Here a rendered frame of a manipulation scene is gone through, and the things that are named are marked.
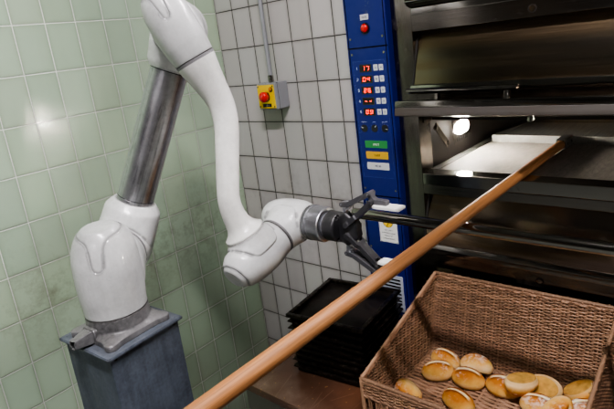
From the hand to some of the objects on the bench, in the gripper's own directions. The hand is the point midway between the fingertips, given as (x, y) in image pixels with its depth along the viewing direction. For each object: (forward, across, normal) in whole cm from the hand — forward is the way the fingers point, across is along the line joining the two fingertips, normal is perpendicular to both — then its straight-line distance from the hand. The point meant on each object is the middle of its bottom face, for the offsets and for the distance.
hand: (399, 236), depth 117 cm
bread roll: (-3, +59, -40) cm, 71 cm away
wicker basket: (+6, +62, -29) cm, 69 cm away
